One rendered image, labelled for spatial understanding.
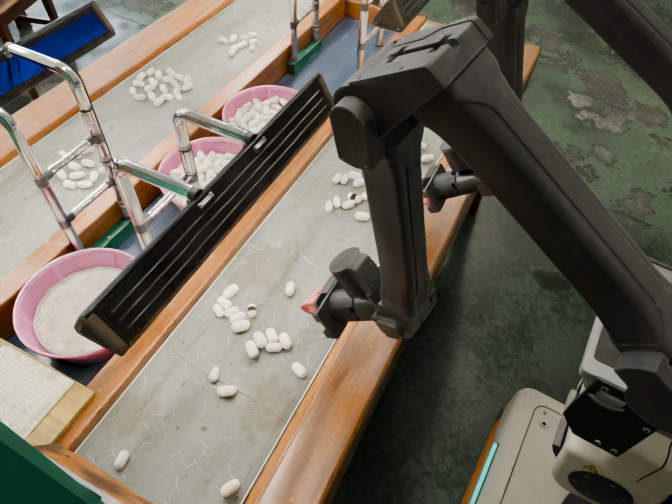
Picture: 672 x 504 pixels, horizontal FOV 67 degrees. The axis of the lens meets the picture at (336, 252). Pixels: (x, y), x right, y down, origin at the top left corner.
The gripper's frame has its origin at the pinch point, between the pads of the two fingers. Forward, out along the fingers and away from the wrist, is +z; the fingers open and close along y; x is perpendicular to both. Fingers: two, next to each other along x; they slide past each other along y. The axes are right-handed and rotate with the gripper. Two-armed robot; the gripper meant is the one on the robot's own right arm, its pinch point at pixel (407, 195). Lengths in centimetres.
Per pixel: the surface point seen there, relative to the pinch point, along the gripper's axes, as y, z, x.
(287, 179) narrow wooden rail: 4.1, 26.2, -15.7
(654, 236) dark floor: -113, -14, 119
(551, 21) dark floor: -288, 47, 66
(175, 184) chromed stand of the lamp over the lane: 46, -1, -39
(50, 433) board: 78, 28, -19
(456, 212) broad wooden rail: -5.7, -5.4, 11.4
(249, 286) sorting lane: 35.1, 21.7, -8.5
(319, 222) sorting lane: 11.2, 18.1, -5.4
